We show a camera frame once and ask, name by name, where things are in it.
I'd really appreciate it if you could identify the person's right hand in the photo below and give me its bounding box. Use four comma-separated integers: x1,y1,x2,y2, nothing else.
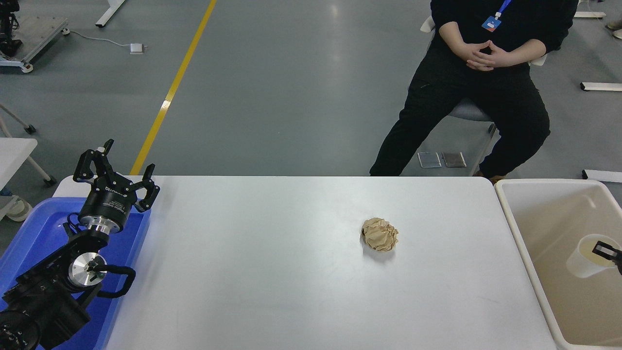
457,40,494,72

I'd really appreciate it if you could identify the small white side table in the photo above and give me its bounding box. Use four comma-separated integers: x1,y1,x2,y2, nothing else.
0,138,57,186

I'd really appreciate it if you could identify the white floor cable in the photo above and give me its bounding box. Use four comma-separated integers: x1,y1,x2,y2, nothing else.
68,30,132,49

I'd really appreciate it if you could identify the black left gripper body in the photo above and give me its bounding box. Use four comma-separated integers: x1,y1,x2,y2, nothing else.
79,179,134,228

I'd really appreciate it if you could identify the black machine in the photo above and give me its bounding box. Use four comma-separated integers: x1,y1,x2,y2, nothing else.
0,0,22,57

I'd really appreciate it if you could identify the blue plastic tray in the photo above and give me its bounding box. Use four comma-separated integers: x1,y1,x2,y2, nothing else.
0,196,151,350

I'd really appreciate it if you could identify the white paper cup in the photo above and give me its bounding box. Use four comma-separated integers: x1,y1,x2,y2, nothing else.
566,234,620,279

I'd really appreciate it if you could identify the person's left hand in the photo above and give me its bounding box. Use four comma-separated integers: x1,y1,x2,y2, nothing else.
467,41,515,69

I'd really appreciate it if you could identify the white shoe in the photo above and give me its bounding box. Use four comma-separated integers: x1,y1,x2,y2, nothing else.
0,187,33,222

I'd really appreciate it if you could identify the white table foot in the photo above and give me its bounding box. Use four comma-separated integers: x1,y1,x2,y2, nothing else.
95,0,126,28

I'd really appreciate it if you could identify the grey and white chair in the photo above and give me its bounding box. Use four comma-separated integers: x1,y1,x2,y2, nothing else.
420,15,549,176

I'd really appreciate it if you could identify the grey leg with caster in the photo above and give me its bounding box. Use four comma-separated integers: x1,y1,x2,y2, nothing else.
0,103,36,135

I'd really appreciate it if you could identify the tan paper ball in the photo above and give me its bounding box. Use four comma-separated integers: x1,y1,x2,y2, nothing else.
361,217,399,252

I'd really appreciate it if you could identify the blue lanyard badge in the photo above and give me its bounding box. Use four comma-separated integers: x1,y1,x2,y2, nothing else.
481,0,512,33

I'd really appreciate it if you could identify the large pale plastic bin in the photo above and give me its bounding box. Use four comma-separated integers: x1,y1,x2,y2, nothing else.
494,178,622,350

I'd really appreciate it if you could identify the grey wheeled platform cart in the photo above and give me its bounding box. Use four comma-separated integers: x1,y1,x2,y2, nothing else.
0,15,70,73

